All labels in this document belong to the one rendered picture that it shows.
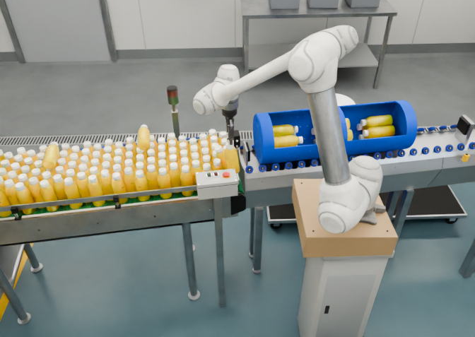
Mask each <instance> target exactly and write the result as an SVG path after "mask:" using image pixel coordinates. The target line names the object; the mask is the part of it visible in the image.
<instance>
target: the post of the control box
mask: <svg viewBox="0 0 475 337"><path fill-rule="evenodd" d="M213 207H214V221H215V234H216V259H217V272H218V298H219V305H220V307H221V306H225V272H224V253H223V218H222V199H221V198H214V199H213Z"/></svg>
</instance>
